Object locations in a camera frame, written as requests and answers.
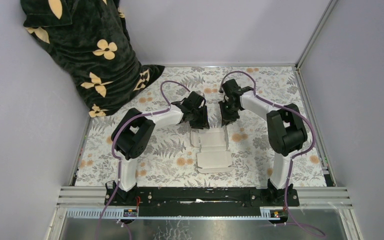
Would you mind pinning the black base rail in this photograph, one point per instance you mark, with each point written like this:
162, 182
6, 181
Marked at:
245, 196

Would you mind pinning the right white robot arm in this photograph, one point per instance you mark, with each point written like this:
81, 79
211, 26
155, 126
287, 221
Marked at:
285, 126

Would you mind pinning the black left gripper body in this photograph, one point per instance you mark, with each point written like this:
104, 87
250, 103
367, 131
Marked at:
198, 119

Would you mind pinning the black floral plush blanket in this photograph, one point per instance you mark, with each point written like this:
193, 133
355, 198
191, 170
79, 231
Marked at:
89, 40

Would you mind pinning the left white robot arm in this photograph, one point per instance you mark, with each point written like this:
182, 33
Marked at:
132, 135

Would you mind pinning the white cardboard paper box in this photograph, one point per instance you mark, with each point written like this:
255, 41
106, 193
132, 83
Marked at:
213, 155

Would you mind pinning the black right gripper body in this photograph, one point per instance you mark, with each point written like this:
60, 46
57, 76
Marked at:
228, 113

